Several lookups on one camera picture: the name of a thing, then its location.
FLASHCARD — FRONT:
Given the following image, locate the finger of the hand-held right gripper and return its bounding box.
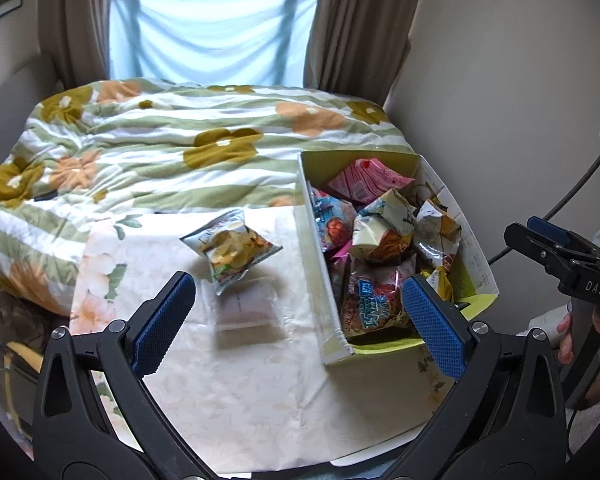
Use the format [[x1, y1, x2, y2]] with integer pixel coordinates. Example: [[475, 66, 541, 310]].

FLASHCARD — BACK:
[[503, 221, 583, 288], [526, 215, 600, 261]]

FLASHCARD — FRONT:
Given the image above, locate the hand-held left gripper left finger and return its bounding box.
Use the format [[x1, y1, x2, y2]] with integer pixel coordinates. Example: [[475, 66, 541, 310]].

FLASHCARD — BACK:
[[30, 271, 216, 480]]

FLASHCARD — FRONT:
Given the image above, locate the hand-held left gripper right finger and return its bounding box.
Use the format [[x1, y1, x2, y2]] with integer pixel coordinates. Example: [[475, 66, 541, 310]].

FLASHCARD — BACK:
[[390, 274, 568, 480]]

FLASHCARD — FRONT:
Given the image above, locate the potato chip packet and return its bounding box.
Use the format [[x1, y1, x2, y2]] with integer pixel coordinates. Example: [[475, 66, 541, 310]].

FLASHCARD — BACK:
[[179, 209, 284, 297]]

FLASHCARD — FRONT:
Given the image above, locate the green cardboard box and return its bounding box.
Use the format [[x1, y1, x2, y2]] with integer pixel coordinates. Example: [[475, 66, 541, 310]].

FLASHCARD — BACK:
[[297, 149, 501, 367]]

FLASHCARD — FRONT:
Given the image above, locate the pink snack packet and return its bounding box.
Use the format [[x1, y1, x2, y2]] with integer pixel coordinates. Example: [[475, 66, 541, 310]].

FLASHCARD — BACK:
[[322, 157, 416, 206]]

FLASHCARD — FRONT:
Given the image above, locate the person's right hand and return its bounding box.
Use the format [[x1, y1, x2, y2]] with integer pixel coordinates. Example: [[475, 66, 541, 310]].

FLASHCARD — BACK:
[[556, 305, 600, 401]]

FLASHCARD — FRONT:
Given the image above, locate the bright yellow snack packet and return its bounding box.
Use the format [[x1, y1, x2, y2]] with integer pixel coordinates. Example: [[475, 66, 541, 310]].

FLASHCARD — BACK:
[[420, 267, 453, 303]]

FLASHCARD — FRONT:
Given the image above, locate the white cloth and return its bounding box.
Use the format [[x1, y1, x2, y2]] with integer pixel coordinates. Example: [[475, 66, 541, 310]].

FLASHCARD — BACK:
[[527, 305, 573, 341]]

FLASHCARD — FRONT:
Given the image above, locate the orange red snack packet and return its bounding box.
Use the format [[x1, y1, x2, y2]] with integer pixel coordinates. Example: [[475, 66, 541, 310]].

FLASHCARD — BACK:
[[340, 255, 421, 341]]

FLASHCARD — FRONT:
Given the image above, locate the clear plastic wrapper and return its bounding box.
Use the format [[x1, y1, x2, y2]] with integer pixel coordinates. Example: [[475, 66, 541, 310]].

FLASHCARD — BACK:
[[215, 277, 286, 346]]

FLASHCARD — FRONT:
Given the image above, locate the crumpled yellow snack packet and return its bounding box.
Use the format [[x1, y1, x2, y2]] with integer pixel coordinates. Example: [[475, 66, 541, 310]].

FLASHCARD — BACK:
[[412, 199, 462, 271]]

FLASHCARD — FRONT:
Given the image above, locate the white floral tablecloth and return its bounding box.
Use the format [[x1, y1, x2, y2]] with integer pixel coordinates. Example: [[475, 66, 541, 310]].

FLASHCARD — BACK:
[[69, 205, 461, 463]]

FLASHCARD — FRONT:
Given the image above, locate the pale yellow chip packet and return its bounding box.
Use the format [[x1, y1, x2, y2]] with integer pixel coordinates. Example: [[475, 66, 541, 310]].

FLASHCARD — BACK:
[[352, 189, 416, 266]]

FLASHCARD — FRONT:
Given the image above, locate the blue snack packet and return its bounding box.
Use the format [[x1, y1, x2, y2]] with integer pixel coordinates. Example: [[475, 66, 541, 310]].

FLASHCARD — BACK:
[[312, 191, 358, 253]]

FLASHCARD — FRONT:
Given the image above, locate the floral quilt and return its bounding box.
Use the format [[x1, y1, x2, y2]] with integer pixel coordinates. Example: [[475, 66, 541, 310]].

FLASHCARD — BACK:
[[0, 77, 421, 316]]

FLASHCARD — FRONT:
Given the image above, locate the beige curtain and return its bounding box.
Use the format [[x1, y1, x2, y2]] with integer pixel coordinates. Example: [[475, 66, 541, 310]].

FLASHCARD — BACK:
[[302, 0, 428, 106], [35, 0, 116, 88]]

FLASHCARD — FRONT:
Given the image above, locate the grey headboard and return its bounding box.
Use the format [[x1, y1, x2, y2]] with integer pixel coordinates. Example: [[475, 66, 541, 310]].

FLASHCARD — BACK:
[[0, 52, 61, 126]]

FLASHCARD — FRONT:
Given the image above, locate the light blue cloth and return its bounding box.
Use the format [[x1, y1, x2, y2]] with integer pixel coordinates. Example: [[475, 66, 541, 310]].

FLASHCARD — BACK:
[[109, 0, 321, 86]]

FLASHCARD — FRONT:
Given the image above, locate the black cable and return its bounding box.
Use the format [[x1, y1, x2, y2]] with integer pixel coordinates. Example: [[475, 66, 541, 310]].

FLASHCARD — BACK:
[[487, 150, 600, 263]]

